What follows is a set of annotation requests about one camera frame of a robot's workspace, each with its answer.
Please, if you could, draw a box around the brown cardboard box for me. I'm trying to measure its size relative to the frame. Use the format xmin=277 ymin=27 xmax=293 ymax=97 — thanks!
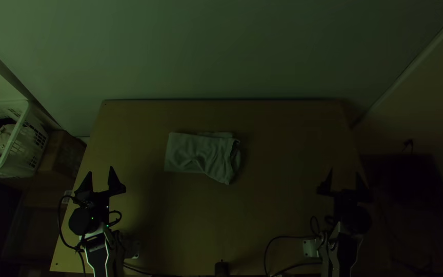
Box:
xmin=36 ymin=130 xmax=88 ymax=182

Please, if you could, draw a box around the black cable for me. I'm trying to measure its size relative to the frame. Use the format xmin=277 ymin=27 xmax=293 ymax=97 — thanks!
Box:
xmin=57 ymin=194 xmax=88 ymax=277
xmin=264 ymin=234 xmax=323 ymax=277

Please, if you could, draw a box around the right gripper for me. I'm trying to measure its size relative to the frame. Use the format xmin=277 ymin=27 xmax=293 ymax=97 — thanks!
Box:
xmin=316 ymin=167 xmax=374 ymax=211

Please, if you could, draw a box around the white t-shirt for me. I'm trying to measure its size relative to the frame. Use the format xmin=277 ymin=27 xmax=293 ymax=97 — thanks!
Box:
xmin=163 ymin=131 xmax=243 ymax=186

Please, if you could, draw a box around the white laundry basket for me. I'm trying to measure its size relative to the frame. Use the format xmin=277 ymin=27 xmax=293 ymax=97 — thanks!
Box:
xmin=0 ymin=100 xmax=50 ymax=179

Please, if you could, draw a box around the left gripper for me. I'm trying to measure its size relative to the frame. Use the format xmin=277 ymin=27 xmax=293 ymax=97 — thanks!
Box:
xmin=73 ymin=166 xmax=127 ymax=211

